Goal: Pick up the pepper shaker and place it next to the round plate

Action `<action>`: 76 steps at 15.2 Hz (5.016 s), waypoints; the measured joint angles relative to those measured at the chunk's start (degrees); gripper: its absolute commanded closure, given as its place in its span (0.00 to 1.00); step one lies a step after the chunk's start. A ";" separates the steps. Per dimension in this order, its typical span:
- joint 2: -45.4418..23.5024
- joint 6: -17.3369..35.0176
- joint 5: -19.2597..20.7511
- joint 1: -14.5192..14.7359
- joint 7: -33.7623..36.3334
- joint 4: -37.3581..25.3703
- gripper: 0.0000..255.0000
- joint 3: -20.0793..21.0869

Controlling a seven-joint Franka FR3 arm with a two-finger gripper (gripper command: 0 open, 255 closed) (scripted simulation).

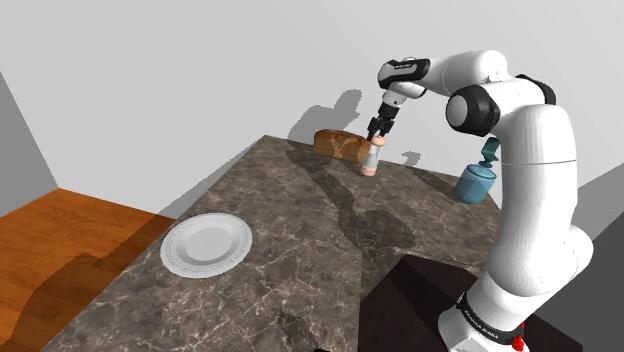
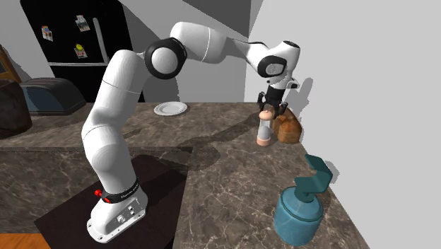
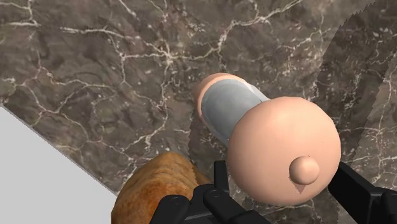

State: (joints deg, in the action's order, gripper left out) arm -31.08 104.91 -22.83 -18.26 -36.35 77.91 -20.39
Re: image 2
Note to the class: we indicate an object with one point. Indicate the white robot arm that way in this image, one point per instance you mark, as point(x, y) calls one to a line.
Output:
point(113, 113)

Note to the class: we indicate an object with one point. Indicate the brown bread loaf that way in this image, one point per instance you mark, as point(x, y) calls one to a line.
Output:
point(287, 127)

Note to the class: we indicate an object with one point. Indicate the teal spray bottle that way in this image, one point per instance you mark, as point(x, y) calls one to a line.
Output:
point(299, 213)

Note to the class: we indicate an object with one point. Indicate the dark brown rounded object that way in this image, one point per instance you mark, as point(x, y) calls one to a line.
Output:
point(12, 108)

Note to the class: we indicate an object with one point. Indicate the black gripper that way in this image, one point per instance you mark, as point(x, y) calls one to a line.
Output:
point(273, 95)

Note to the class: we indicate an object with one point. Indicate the white plate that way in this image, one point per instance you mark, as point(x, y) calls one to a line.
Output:
point(170, 108)

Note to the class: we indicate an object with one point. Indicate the black refrigerator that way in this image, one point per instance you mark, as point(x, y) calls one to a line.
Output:
point(72, 44)

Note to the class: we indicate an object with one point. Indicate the black bread box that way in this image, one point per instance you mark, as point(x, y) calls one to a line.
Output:
point(50, 96)

